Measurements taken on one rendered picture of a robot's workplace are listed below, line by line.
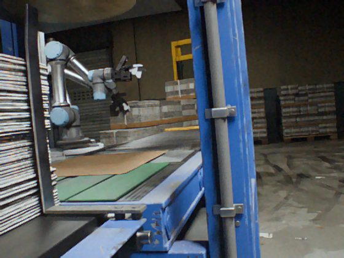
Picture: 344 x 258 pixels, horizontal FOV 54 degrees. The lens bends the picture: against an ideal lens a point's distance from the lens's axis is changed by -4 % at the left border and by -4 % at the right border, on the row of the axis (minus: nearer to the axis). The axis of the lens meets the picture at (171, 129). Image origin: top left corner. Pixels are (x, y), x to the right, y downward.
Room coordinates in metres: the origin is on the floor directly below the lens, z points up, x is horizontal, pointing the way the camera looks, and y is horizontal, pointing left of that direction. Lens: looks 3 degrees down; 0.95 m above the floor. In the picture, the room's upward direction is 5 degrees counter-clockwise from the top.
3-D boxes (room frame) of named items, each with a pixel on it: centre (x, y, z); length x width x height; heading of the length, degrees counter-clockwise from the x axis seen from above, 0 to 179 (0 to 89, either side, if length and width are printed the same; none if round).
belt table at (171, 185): (1.02, 0.26, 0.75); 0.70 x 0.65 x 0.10; 166
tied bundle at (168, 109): (3.60, 0.11, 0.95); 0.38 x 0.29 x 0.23; 58
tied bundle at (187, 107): (3.85, -0.05, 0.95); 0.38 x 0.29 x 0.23; 57
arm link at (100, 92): (2.23, 0.43, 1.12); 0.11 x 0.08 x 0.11; 173
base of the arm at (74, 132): (2.38, 0.68, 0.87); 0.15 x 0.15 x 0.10
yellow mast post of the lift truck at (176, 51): (4.64, -0.16, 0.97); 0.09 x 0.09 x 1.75; 58
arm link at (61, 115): (2.25, 0.69, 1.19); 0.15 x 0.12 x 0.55; 173
